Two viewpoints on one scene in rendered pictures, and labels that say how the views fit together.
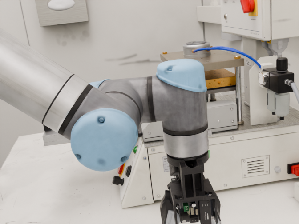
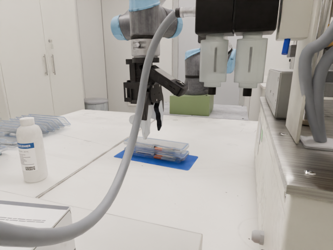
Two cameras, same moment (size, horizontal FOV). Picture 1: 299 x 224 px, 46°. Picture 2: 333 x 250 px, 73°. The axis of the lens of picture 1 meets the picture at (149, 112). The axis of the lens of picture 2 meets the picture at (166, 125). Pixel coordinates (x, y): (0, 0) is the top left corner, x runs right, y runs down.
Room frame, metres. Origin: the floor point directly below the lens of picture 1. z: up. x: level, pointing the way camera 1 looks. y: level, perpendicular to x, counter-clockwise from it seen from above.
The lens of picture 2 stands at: (0.86, -0.60, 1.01)
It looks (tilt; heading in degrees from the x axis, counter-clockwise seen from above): 15 degrees down; 115
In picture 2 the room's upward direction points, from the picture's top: straight up
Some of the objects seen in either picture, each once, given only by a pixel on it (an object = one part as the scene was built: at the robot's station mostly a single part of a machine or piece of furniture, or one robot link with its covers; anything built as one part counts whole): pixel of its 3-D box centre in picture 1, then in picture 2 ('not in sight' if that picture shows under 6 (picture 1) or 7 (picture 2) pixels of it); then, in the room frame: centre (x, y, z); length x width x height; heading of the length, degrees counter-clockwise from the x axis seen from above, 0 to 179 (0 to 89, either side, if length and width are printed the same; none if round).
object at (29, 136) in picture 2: not in sight; (31, 149); (0.38, -0.28, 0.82); 0.05 x 0.05 x 0.14
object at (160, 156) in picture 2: not in sight; (155, 153); (0.58, -0.05, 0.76); 0.18 x 0.06 x 0.02; 2
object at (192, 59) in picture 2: not in sight; (196, 61); (0.49, 0.60, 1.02); 0.13 x 0.12 x 0.14; 174
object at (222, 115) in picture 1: (185, 120); (283, 87); (0.88, -0.09, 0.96); 0.26 x 0.05 x 0.07; 95
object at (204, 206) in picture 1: (190, 185); (143, 81); (0.54, -0.06, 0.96); 0.09 x 0.08 x 0.12; 2
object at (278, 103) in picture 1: (274, 87); (237, 31); (0.81, -0.30, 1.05); 0.15 x 0.05 x 0.15; 5
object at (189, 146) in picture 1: (187, 140); (144, 49); (0.55, -0.06, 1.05); 0.08 x 0.08 x 0.05
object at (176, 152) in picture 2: not in sight; (155, 146); (0.57, -0.05, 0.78); 0.18 x 0.06 x 0.02; 2
